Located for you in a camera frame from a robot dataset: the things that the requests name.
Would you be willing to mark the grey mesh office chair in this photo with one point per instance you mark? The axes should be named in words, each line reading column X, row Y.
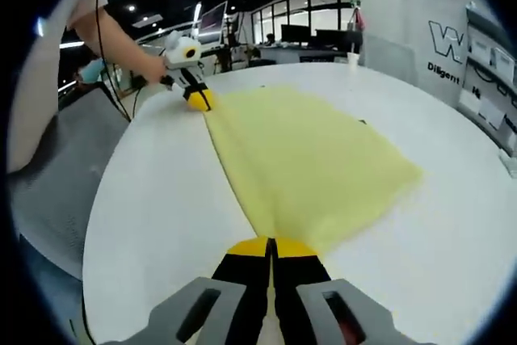
column 60, row 167

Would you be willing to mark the black computer monitor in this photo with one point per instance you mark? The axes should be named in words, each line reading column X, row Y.
column 332, row 39
column 297, row 34

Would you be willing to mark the person's light shirt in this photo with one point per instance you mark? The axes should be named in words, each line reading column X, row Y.
column 36, row 98

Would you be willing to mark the white paper cup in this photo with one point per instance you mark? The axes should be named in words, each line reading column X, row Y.
column 353, row 59

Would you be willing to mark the small white crumpled item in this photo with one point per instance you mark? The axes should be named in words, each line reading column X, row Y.
column 509, row 163

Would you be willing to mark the person's left hand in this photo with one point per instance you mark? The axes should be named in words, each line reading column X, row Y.
column 155, row 72

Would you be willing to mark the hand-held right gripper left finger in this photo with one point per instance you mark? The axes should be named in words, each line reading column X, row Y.
column 226, row 304

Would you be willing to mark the pink hanging cloth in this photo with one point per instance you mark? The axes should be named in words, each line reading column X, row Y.
column 358, row 19

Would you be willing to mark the yellow grey blue garment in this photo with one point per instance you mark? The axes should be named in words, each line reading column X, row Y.
column 307, row 159

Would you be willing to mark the grey shelving unit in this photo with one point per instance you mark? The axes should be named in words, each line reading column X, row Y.
column 488, row 86

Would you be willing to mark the purple screen monitor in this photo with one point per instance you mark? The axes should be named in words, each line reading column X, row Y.
column 213, row 22

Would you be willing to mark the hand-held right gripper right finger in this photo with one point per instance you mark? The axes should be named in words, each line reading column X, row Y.
column 315, row 308

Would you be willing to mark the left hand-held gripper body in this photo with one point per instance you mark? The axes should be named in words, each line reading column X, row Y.
column 183, row 58

